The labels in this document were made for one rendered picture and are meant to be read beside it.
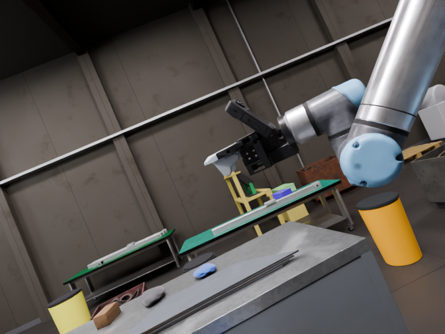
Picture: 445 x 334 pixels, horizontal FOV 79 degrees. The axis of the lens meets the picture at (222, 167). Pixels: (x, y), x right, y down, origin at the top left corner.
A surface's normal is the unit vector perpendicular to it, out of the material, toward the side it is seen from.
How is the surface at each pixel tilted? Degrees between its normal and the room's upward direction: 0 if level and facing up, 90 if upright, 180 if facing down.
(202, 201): 90
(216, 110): 90
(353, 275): 90
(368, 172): 89
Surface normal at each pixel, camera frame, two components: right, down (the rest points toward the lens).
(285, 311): 0.15, -0.11
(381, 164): -0.36, 0.12
